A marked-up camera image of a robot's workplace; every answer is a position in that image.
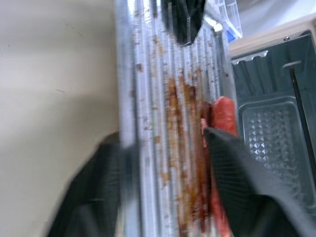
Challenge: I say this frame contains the black oven heating rod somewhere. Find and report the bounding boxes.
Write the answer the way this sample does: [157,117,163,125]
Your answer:
[289,66,316,161]

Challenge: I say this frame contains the embossed metal crumb tray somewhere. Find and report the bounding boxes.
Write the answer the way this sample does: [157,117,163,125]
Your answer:
[237,96,312,205]

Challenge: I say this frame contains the small blue object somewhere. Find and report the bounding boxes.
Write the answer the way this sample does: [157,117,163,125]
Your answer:
[225,27,237,42]

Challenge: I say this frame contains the clear plastic container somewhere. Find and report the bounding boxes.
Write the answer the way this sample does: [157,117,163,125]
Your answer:
[203,0,244,40]

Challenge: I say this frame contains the red sausage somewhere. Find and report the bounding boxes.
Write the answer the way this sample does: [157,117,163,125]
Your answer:
[200,96,239,237]

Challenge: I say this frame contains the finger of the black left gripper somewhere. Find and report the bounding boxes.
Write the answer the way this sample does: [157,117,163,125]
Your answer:
[159,0,190,45]
[188,0,207,45]

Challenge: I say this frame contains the silver ribbed baking tray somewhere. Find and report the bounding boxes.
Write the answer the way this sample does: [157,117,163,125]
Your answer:
[113,0,239,237]

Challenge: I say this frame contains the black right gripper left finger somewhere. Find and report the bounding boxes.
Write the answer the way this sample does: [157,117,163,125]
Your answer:
[46,131,139,237]

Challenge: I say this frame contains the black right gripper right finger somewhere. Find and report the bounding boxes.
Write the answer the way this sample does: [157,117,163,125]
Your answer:
[204,126,316,237]

